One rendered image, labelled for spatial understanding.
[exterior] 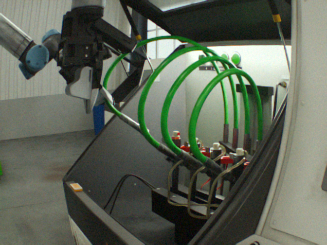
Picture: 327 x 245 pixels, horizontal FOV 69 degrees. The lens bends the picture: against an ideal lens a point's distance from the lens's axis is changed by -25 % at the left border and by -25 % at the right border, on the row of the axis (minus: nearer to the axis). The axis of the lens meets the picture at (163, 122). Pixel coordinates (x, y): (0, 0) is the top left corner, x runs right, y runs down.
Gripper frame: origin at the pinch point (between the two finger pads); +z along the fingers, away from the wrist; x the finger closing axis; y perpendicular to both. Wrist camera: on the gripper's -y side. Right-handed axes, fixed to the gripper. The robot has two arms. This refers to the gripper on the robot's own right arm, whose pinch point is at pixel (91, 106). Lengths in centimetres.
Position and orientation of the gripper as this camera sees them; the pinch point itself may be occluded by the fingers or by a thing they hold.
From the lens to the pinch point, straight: 58.9
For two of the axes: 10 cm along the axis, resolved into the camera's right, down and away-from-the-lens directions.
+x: 5.7, 1.2, -8.2
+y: -8.2, 0.8, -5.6
